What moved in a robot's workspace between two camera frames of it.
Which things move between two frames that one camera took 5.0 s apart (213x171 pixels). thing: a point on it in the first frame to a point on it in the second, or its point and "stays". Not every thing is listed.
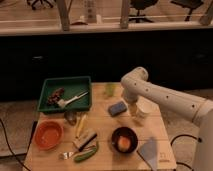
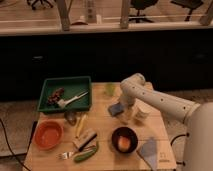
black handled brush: [84, 139] stays
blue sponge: [117, 109] stays
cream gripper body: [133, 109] to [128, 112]
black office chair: [138, 5] stays
